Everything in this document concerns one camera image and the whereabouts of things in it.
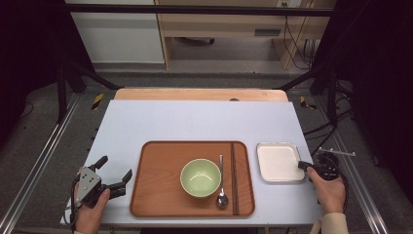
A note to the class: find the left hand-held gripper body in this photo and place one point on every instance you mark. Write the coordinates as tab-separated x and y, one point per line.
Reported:
87	183

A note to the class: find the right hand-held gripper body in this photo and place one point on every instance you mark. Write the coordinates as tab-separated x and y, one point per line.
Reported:
328	165

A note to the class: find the white square plate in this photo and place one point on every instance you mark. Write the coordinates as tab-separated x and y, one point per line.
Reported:
279	162

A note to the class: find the brown wooden tray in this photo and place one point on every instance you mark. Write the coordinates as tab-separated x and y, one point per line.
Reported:
159	182

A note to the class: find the green bowl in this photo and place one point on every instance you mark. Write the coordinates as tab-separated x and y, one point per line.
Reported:
200	178

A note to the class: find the metal spoon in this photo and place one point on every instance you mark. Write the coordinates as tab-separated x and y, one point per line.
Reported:
222	201

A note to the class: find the person's right hand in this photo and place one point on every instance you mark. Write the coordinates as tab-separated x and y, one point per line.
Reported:
329	195

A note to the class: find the person's left hand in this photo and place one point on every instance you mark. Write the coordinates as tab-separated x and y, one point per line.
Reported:
89	217

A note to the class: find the yellow black tape strip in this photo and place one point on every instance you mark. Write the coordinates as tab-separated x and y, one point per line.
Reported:
303	101
97	101

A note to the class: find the black metal stand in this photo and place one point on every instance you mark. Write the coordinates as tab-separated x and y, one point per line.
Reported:
61	94
331	97

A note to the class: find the black curtain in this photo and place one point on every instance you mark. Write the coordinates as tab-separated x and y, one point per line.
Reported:
383	81
26	48

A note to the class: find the light wooden table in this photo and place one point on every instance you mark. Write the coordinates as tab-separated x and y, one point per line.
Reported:
195	95

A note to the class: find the white cabinet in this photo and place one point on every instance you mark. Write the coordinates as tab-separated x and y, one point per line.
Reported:
120	39

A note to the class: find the light wooden desk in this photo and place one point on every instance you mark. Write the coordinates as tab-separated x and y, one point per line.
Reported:
220	24

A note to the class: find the black horizontal metal bar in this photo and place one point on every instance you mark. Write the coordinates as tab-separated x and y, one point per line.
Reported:
195	9

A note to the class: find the aluminium floor rail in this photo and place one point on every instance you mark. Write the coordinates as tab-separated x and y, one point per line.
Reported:
35	169
360	188

